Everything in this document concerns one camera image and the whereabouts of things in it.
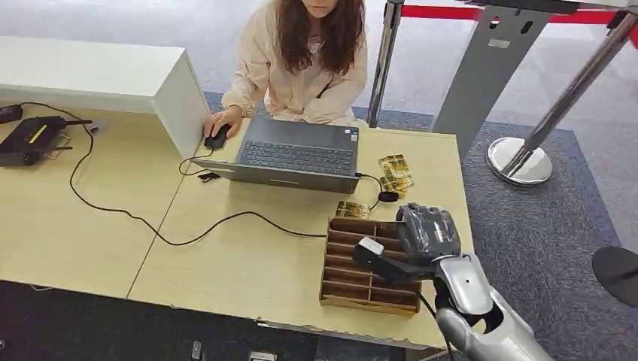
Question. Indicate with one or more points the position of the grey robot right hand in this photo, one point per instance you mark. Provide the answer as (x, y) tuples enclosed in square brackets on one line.
[(428, 234)]

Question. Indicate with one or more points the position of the person's right hand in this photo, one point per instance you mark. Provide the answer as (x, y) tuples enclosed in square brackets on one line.
[(224, 119)]

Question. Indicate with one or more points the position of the black computer mouse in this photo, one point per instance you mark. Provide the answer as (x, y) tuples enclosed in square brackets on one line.
[(217, 139)]

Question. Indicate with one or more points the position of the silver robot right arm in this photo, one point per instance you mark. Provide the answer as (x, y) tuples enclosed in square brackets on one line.
[(468, 289)]

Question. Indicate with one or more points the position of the gold printed card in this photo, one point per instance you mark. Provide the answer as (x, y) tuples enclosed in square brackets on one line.
[(394, 164), (353, 210), (398, 183)]

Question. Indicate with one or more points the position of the grey laptop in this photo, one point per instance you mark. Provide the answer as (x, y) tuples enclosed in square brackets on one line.
[(294, 159)]

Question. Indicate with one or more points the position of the person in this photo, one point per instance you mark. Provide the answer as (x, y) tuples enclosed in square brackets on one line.
[(299, 89)]

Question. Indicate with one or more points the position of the wooden card box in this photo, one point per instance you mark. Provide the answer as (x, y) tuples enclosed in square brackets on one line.
[(349, 279)]

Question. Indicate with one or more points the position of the chrome stanchion with round base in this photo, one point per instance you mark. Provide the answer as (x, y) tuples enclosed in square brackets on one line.
[(521, 159)]

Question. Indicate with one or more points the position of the white box shelf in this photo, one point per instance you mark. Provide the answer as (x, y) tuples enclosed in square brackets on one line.
[(99, 70)]

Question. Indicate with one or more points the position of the grey metal table leg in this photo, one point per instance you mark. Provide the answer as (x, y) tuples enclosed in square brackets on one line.
[(483, 74)]

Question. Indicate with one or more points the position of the black router with antennas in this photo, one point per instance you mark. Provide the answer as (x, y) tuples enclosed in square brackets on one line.
[(30, 142)]

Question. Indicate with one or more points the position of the white floor socket plate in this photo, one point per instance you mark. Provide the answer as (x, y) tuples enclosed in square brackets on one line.
[(261, 357)]

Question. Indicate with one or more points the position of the black power adapter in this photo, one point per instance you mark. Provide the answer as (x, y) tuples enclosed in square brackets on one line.
[(9, 113)]

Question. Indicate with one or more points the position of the red barrier belt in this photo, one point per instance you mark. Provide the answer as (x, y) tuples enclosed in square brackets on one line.
[(448, 12)]

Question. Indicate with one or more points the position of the open brass floor socket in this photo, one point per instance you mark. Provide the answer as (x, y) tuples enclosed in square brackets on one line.
[(196, 350)]

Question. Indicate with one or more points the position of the chrome stanchion post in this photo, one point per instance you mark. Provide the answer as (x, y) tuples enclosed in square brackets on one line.
[(384, 60)]

